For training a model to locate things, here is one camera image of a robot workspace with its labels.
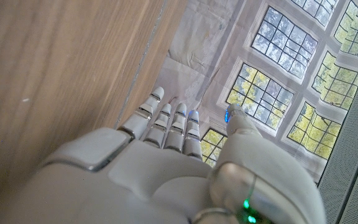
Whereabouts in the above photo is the printed window backdrop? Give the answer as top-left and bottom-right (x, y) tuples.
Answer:
(154, 0), (358, 187)

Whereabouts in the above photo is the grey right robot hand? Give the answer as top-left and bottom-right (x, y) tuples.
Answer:
(0, 86), (328, 224)

